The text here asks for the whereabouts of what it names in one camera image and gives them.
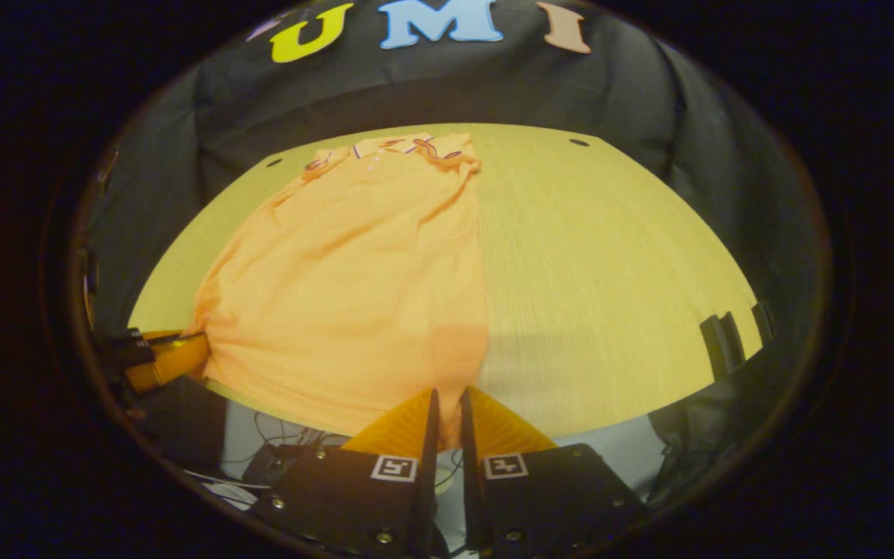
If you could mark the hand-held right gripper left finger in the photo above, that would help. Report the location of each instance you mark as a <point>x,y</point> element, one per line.
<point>427,481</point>

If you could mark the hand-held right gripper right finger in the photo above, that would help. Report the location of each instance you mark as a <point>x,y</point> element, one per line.
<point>472,481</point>

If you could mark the orange T-shirt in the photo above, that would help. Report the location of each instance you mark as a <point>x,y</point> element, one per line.
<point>354,295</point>

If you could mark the black backdrop cloth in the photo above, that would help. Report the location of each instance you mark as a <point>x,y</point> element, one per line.
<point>455,85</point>

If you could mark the black table clamp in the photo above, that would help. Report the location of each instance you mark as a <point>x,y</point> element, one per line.
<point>721,345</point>
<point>763,322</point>

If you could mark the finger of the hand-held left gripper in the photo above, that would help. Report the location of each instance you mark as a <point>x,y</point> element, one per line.
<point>168,359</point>

